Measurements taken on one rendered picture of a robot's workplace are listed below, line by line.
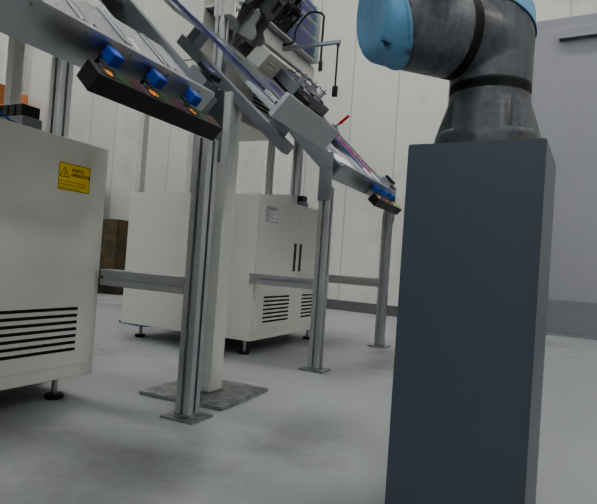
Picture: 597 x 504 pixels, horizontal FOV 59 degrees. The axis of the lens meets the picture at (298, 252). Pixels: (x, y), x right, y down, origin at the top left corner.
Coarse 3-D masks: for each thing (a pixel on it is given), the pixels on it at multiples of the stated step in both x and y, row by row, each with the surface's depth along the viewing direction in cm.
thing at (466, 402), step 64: (448, 192) 72; (512, 192) 68; (448, 256) 72; (512, 256) 68; (448, 320) 72; (512, 320) 68; (448, 384) 71; (512, 384) 67; (448, 448) 71; (512, 448) 67
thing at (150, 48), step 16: (48, 0) 88; (64, 0) 94; (80, 0) 102; (80, 16) 94; (96, 16) 102; (112, 32) 102; (128, 32) 111; (144, 48) 111; (160, 48) 121; (176, 64) 121
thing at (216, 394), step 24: (240, 120) 147; (216, 192) 142; (216, 216) 142; (216, 240) 142; (216, 264) 141; (216, 288) 141; (216, 312) 141; (216, 336) 142; (216, 360) 142; (168, 384) 146; (216, 384) 143; (240, 384) 152; (216, 408) 128
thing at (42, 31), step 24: (0, 0) 74; (24, 0) 76; (0, 24) 77; (24, 24) 79; (48, 24) 81; (72, 24) 84; (48, 48) 84; (72, 48) 87; (96, 48) 90; (120, 48) 93; (120, 72) 97; (144, 72) 100; (168, 72) 104
